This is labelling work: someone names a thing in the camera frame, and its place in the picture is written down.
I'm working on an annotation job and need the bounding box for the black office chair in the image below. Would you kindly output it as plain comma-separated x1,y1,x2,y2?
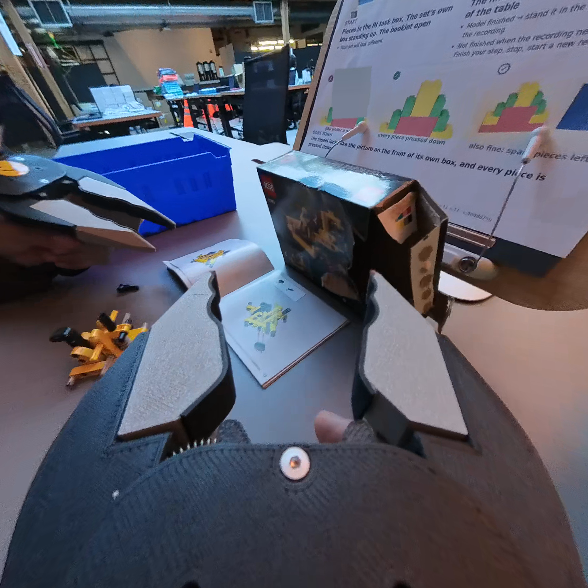
243,45,291,146

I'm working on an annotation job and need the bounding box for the black lego box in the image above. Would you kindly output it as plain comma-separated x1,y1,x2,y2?
256,151,450,329

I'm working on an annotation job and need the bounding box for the person's right hand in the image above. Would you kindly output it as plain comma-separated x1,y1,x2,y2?
315,410,354,444

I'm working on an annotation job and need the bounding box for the blue plastic bin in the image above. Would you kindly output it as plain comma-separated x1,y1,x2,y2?
53,132,237,237

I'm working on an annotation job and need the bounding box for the wooden book stand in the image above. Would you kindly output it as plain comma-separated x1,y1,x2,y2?
293,0,588,311

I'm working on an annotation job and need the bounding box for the person's left hand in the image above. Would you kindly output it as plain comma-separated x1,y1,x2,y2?
0,213,113,276

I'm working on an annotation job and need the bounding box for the metal ceiling duct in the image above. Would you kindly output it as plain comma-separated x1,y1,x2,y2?
28,0,286,25

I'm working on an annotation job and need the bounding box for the lego instruction booklet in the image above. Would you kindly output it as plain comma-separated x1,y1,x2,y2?
163,239,350,389

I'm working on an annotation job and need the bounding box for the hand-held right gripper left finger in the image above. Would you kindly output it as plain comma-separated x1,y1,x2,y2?
117,271,237,448

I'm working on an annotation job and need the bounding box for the yellow lego model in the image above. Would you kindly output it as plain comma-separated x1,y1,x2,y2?
50,310,150,386

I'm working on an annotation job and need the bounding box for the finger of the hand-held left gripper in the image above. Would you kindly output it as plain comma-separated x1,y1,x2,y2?
30,198,157,252
76,176,177,230

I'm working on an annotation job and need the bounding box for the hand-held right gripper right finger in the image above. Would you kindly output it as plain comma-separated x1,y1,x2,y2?
351,270,469,448

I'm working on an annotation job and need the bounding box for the printed instruction sheet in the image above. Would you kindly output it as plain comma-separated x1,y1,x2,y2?
299,0,588,259

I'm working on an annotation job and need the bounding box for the long wooden table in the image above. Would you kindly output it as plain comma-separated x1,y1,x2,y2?
154,83,313,135

